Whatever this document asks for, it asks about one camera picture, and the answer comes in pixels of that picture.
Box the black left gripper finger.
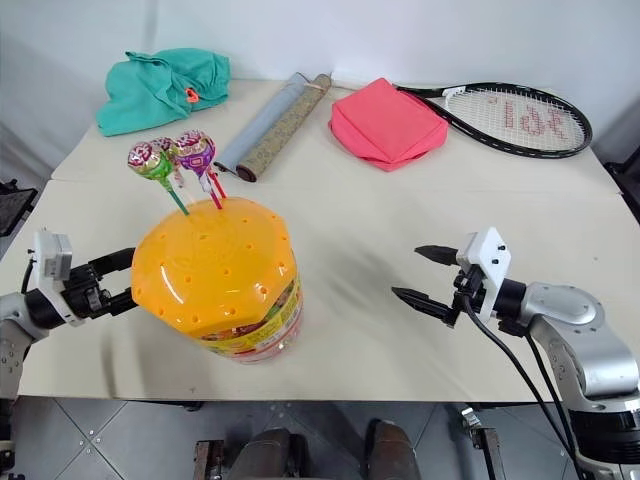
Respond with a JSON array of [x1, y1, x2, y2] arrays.
[[87, 247, 137, 281], [106, 289, 137, 317]]

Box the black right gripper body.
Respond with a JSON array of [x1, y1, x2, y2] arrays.
[[450, 263, 489, 329]]

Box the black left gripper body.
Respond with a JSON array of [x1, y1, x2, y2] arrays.
[[63, 262, 115, 322]]

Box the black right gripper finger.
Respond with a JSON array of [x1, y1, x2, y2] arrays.
[[390, 285, 459, 329], [414, 244, 460, 266]]

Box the green wrapped lollipop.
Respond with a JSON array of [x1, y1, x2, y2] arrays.
[[127, 140, 191, 217]]

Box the purple wrapped lollipop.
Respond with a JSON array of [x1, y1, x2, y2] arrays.
[[173, 130, 226, 212]]

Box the clear jar with orange lid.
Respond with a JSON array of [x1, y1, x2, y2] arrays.
[[130, 196, 305, 367]]

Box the black mesh object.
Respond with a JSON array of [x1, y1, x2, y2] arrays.
[[0, 178, 39, 239]]

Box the pink folded cloth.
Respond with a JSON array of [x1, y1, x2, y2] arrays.
[[326, 78, 450, 173]]

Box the dark rounded shape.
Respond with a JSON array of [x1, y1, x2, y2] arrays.
[[226, 428, 308, 480], [365, 418, 426, 480]]

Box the black tennis racket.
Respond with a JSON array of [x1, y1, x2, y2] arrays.
[[394, 81, 594, 161]]

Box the teal crumpled cloth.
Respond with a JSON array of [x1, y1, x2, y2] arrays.
[[95, 47, 233, 138]]

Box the grey rolled mat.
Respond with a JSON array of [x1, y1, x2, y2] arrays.
[[213, 71, 336, 184]]

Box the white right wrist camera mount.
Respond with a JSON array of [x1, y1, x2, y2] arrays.
[[455, 225, 514, 319]]

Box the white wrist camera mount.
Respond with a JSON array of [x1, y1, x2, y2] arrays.
[[455, 225, 514, 319], [29, 230, 87, 327]]

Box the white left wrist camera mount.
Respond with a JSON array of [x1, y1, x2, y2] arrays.
[[29, 230, 87, 327]]

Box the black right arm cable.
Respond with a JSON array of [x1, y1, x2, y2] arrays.
[[460, 291, 587, 480], [521, 331, 577, 452]]

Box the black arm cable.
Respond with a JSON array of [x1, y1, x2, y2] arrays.
[[20, 256, 40, 296], [460, 291, 587, 480], [521, 331, 577, 452]]

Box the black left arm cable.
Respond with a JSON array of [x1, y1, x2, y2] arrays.
[[20, 256, 40, 296]]

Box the rusty metal table bracket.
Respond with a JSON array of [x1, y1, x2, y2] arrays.
[[459, 405, 503, 480], [193, 438, 226, 480]]

